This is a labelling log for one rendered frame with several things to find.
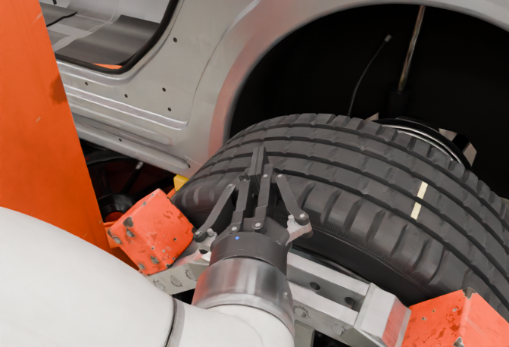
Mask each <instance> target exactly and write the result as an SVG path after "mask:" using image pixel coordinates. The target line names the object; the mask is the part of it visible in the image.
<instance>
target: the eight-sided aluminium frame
mask: <svg viewBox="0 0 509 347"><path fill-rule="evenodd" d="M210 258H211V252H209V253H207V254H205V255H202V254H201V253H200V252H199V250H198V247H197V245H196V243H195V240H194V241H192V243H191V244H190V245H189V246H188V248H187V249H186V250H185V251H184V252H183V253H182V254H181V256H179V258H178V259H177V260H176V261H175V263H174V264H173V265H172V266H171V267H170V268H168V269H166V270H163V271H160V272H157V273H156V274H152V275H150V276H146V275H145V274H144V273H143V272H142V271H141V270H140V269H139V271H138V272H139V273H140V274H141V275H143V276H144V278H146V279H147V280H148V281H149V282H151V283H152V284H154V285H155V286H156V287H158V288H159V289H161V290H163V291H164V292H166V293H167V294H168V295H170V296H172V297H173V294H176V293H179V292H184V291H187V290H190V289H194V288H195V287H196V283H197V281H198V278H199V277H200V276H201V274H202V273H203V272H204V271H205V269H207V268H208V265H209V262H210ZM286 278H287V279H288V280H290V281H292V282H294V283H297V284H299V285H301V286H304V287H306V288H308V289H311V290H313V291H315V292H316V294H315V293H312V292H310V291H307V290H306V289H302V288H301V287H299V286H296V285H294V284H292V283H289V286H290V289H291V292H292V297H293V298H294V300H293V311H294V320H299V321H301V322H302V323H305V324H307V325H309V326H311V327H313V328H314V329H315V330H317V331H319V332H321V333H323V334H326V335H328V336H330V337H332V338H334V339H337V340H338V341H340V342H343V343H345V344H346V345H349V346H351V347H401V344H402V342H403V338H404V335H405V332H406V329H407V326H408V321H409V319H410V316H411V310H410V309H409V308H407V307H406V306H404V305H403V304H402V303H401V302H400V301H399V299H398V298H397V297H396V296H395V295H393V294H391V293H389V292H386V291H384V290H382V289H380V288H379V287H378V286H376V285H375V284H374V283H370V284H366V283H364V282H361V281H360V280H356V279H354V278H352V277H349V276H346V275H344V274H341V273H339V272H337V271H335V270H332V269H329V268H328V267H324V266H323V265H320V264H317V263H315V262H313V261H309V260H308V259H305V258H303V257H300V256H298V255H295V254H292V253H291V252H288V254H287V272H286Z"/></svg>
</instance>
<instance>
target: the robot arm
mask: <svg viewBox="0 0 509 347"><path fill-rule="evenodd" d="M275 175H276V174H275V170H274V168H273V165H272V163H270V162H269V159H268V157H267V152H266V149H265V146H261V147H257V148H254V151H253V155H252V160H251V167H249V168H246V169H245V171H244V173H242V174H240V175H239V179H240V181H241V183H240V184H239V185H235V184H234V183H231V184H229V185H227V186H226V188H225V190H224V191H223V193H222V195H221V197H220V198H219V200H218V201H217V204H216V205H215V206H214V209H213V210H212V212H211V213H210V215H209V217H208V219H207V220H206V222H205V223H204V224H203V225H202V226H201V227H200V228H199V229H198V230H197V231H196V232H195V233H194V234H193V238H194V240H195V243H196V245H197V247H198V250H199V252H200V253H201V254H202V255H205V254H207V253H209V252H211V258H210V262H209V265H208V268H207V269H205V271H204V272H203V273H202V274H201V276H200V277H199V278H198V281H197V283H196V287H195V292H194V296H193V299H192V304H191V305H189V304H186V303H185V302H181V301H180V300H178V299H175V298H174V297H172V296H170V295H168V294H167V293H166V292H164V291H163V290H161V289H159V288H158V287H156V286H155V285H154V284H152V283H151V282H149V281H148V280H147V279H146V278H144V276H143V275H141V274H140V273H139V272H138V271H137V270H135V269H134V268H132V267H131V266H129V265H128V264H126V263H124V262H122V261H121V260H120V259H118V258H116V257H114V256H113V255H111V254H109V253H107V252H106V251H104V250H102V249H100V248H99V247H97V246H95V245H93V244H91V243H89V242H87V241H85V240H83V239H81V238H80V237H78V236H75V235H73V234H71V233H69V232H67V231H65V230H62V229H60V228H58V227H56V226H53V225H51V224H48V223H46V222H44V221H42V220H39V219H36V218H34V217H31V216H28V215H26V214H22V213H20V212H17V211H13V210H10V209H7V208H3V207H0V347H294V344H295V328H294V311H293V300H294V298H293V297H292V292H291V289H290V286H289V282H288V279H287V278H286V272H287V254H288V252H289V250H290V249H291V247H292V240H294V239H296V238H298V237H299V236H302V237H304V238H310V237H312V235H313V231H312V228H311V223H310V220H309V216H308V214H306V213H305V212H304V211H303V210H301V209H300V208H299V207H298V205H297V203H296V200H295V198H294V195H293V194H292V190H291V189H290V187H289V184H288V182H287V179H286V176H285V175H284V174H279V175H277V176H276V177H275ZM276 192H279V193H280V196H281V198H282V200H283V204H284V206H285V209H286V212H287V214H288V216H289V220H288V221H287V225H288V228H287V229H286V228H284V227H283V226H281V225H280V224H279V223H277V222H276V221H275V220H274V219H273V213H274V203H275V196H276ZM255 195H259V198H258V206H257V207H256V209H255V215H254V217H252V215H253V208H254V202H255ZM231 219H232V221H231ZM230 221H231V224H230V225H229V223H230ZM228 225H229V226H228Z"/></svg>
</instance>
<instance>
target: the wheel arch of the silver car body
mask: <svg viewBox="0 0 509 347"><path fill-rule="evenodd" d="M418 5H423V6H429V7H428V11H427V13H426V19H425V21H424V25H423V29H422V32H421V35H420V40H419V42H418V46H417V50H416V53H415V56H414V61H413V64H412V67H411V72H410V74H409V77H408V82H407V85H409V86H410V87H411V88H412V89H413V92H412V96H411V102H410V104H409V105H408V106H407V107H405V110H404V113H403V116H405V117H411V118H414V119H418V120H423V121H426V122H430V123H434V124H435V125H436V126H437V127H438V128H439V129H443V130H447V131H451V132H454V133H460V134H463V135H465V136H466V137H467V138H468V140H469V141H470V143H471V144H472V146H473V147H474V148H475V149H476V151H477V154H476V158H475V160H474V162H473V166H472V168H473V172H474V174H475V175H476V176H477V177H478V180H481V181H483V182H484V183H485V184H486V185H487V186H488V187H489V188H490V191H493V192H494V193H495V194H496V195H497V196H498V197H502V198H504V199H509V25H508V24H506V23H504V22H502V21H500V20H497V19H495V18H493V17H490V16H488V15H486V14H482V13H480V12H478V11H474V10H471V9H468V8H464V7H461V6H457V5H452V4H448V3H444V2H437V1H431V0H363V1H359V2H352V3H348V4H344V5H339V6H336V7H334V8H329V9H327V10H325V11H321V12H319V13H317V14H314V15H311V16H310V17H307V18H305V19H304V20H301V21H300V22H298V23H296V24H295V25H293V26H291V27H290V28H288V29H287V30H285V31H284V32H282V33H281V34H279V35H278V36H277V37H276V38H275V39H273V40H272V41H271V42H269V43H268V44H267V45H266V46H265V47H264V48H263V49H262V50H261V51H260V52H259V53H258V54H257V55H256V57H255V58H254V59H253V60H252V62H251V63H250V64H249V65H248V66H247V68H246V69H245V71H244V73H243V74H242V75H241V77H240V79H239V81H238V83H237V84H236V86H235V89H234V90H233V93H232V95H231V97H230V100H229V102H228V105H227V107H226V112H225V115H224V118H223V124H222V129H221V134H220V148H221V147H222V146H223V145H224V144H225V143H226V142H227V141H228V140H229V139H231V138H232V137H233V136H235V135H236V134H237V133H239V132H241V131H242V130H244V129H246V128H248V127H250V126H252V125H254V124H256V123H260V122H261V121H264V120H269V119H271V118H275V117H282V116H286V115H287V116H289V115H291V114H316V115H318V114H334V115H335V116H338V115H343V116H347V113H348V106H349V103H350V100H351V95H352V93H353V90H354V87H355V85H356V83H357V81H358V79H359V77H360V75H361V73H362V72H363V70H364V68H365V67H366V65H367V63H368V61H369V60H370V59H371V57H372V56H373V54H374V53H375V51H376V50H377V49H378V48H379V46H380V45H381V43H382V42H383V40H384V39H385V37H386V36H387V35H388V34H390V35H392V38H391V39H390V40H389V42H387V44H386V45H385V47H384V48H383V50H382V51H381V52H380V53H379V55H378V56H377V57H376V59H375V61H374V62H373V63H372V65H371V66H370V69H369V70H368V71H367V73H366V75H365V77H364V78H363V80H362V82H361V85H360V87H359V89H358V92H357V95H356V97H355V100H354V105H353V109H352V113H351V119H352V118H353V117H356V118H360V119H363V120H365V119H367V118H369V117H371V116H373V115H375V114H377V113H381V114H383V112H384V110H385V106H386V92H387V88H388V85H390V84H391V83H397V82H398V78H399V74H400V72H401V66H402V64H403V60H404V56H405V52H406V49H407V46H408V41H409V38H410V35H411V30H412V27H413V24H414V19H415V16H416V13H417V8H418Z"/></svg>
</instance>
